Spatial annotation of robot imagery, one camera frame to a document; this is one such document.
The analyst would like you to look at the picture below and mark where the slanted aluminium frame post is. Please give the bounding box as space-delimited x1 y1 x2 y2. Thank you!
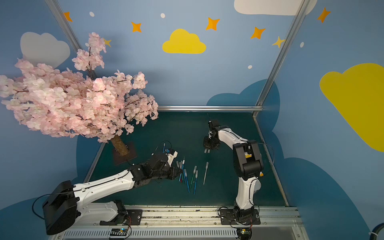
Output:
45 0 82 52
252 0 317 120

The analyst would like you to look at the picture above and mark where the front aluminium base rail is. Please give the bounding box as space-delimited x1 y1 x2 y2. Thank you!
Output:
50 206 309 240

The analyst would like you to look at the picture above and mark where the pink artificial blossom tree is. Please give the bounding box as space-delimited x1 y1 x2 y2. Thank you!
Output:
1 33 159 146

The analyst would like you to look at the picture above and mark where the short blue carving knife capped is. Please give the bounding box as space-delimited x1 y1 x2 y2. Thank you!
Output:
183 169 191 193

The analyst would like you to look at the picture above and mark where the left green circuit board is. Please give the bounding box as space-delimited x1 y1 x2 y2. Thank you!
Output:
109 228 130 240

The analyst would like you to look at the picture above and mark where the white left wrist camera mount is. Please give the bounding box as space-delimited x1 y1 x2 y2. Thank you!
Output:
166 149 178 166

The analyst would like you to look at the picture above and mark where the right round green circuit board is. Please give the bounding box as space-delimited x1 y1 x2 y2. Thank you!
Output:
236 228 253 240

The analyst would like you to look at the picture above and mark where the dark square tree base plate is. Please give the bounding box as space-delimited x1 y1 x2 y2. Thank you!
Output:
112 142 139 166

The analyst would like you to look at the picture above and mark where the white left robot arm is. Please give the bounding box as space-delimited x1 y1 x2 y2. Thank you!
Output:
42 149 182 236

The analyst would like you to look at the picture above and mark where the horizontal aluminium frame rail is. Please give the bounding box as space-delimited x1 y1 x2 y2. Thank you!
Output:
158 106 263 113

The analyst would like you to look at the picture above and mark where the lower blue carving knife capped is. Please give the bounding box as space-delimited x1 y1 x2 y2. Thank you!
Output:
194 170 199 195

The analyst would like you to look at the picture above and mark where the right slanted aluminium frame post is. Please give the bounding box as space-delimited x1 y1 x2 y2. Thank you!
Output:
252 0 317 120

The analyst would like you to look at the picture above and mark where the left slanted aluminium frame post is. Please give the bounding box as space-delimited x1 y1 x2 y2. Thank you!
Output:
45 0 82 52

